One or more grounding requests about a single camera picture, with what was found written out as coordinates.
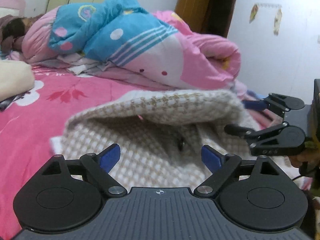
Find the wall hook decoration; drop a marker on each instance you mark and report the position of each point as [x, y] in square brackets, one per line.
[270, 13]

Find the grey white striped cloth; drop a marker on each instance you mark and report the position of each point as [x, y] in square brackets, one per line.
[77, 64]

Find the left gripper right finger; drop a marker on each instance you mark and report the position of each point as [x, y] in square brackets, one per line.
[255, 194]

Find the cream folded garment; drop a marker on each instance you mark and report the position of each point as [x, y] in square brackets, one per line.
[16, 78]

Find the pink white headboard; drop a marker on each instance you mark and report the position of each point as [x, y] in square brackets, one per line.
[12, 7]

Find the beige houndstooth knit cardigan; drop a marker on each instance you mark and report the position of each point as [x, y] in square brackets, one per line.
[160, 134]

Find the blue pink cartoon quilt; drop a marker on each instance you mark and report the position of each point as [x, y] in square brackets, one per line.
[158, 45]

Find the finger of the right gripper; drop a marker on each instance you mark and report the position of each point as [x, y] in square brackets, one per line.
[281, 139]
[276, 103]

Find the brown wooden door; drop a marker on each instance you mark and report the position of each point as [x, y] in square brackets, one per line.
[207, 16]

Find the pink floral bed sheet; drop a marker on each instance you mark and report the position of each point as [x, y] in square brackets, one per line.
[29, 124]

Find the dark maroon garment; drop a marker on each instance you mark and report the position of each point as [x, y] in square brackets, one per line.
[13, 31]

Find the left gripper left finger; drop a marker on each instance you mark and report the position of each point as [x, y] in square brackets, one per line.
[66, 194]

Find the person right hand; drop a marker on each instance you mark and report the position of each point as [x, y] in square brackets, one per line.
[305, 157]

